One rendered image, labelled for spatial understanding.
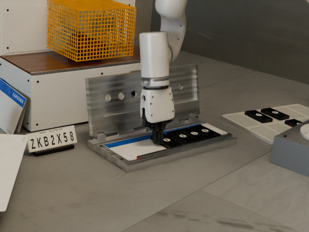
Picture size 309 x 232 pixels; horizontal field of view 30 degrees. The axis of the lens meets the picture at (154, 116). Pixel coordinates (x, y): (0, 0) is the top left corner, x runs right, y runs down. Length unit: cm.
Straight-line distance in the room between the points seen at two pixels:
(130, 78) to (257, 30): 241
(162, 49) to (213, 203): 47
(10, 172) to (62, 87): 56
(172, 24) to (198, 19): 266
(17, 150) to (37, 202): 14
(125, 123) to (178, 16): 38
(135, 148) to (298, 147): 48
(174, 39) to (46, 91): 43
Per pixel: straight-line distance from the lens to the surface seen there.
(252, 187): 162
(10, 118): 185
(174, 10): 165
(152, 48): 167
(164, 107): 171
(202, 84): 250
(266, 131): 201
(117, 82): 178
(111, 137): 179
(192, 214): 144
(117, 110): 178
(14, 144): 150
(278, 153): 177
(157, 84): 168
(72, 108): 189
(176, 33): 175
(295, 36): 401
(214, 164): 173
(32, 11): 200
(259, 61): 416
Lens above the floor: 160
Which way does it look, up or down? 20 degrees down
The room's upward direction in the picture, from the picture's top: 5 degrees clockwise
